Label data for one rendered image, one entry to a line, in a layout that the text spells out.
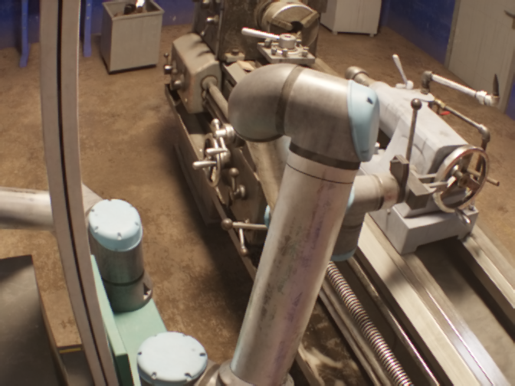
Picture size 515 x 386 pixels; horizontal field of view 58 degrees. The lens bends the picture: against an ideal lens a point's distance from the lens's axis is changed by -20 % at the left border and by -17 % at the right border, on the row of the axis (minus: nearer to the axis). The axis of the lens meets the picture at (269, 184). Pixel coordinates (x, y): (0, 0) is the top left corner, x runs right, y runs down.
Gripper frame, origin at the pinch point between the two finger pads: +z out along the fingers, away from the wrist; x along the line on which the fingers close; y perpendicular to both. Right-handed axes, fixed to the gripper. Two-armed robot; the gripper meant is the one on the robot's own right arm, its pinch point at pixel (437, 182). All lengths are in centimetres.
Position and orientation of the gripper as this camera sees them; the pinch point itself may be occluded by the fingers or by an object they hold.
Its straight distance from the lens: 148.7
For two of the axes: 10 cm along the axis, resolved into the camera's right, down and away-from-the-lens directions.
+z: 9.3, -1.1, 3.5
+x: 3.5, 5.6, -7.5
